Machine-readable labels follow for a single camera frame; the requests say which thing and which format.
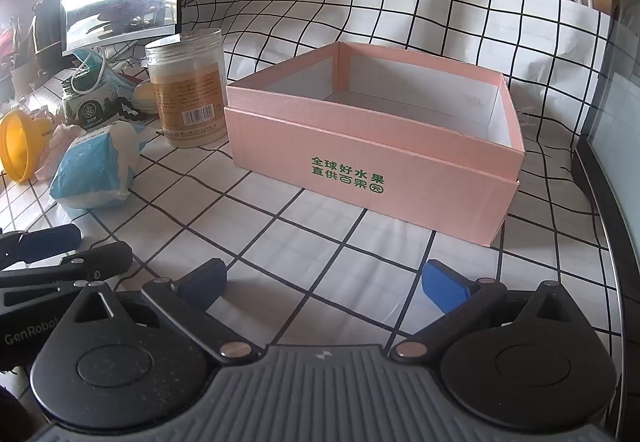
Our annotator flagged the blue face mask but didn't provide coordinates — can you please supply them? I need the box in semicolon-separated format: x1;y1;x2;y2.
70;47;138;97

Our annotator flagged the dark round object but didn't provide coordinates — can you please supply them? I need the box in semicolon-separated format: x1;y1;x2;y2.
31;0;63;68

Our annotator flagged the tall clear plastic jar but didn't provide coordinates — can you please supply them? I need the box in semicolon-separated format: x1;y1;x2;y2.
145;28;227;149

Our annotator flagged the glass panel computer case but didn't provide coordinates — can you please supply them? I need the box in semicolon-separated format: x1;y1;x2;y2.
572;0;640;442

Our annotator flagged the beige round zipper pouch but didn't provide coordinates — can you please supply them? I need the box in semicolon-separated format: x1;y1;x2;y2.
131;81;160;113

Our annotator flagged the white checked tablecloth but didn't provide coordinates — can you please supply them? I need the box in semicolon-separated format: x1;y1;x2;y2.
0;0;623;442

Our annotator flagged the blue and white packet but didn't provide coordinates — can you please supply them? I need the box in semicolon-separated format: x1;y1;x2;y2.
49;119;142;209

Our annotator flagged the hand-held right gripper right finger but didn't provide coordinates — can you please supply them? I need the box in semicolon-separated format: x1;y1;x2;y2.
390;259;583;365

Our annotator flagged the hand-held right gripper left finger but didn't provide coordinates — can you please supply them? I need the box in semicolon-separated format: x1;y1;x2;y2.
74;258;261;365

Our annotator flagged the small green label jar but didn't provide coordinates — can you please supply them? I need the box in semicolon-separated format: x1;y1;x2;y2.
61;72;113;128

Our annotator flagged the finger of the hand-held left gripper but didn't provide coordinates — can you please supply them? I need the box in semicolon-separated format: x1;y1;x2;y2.
0;223;82;270
0;242;134;310

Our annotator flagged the yellow round lid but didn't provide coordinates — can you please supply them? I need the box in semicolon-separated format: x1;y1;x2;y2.
0;110;55;184

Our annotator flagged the black hair tie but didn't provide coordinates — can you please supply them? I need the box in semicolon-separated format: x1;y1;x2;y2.
116;95;146;120

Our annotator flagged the pink cardboard box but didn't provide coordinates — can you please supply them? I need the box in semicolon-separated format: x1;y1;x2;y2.
223;41;526;249

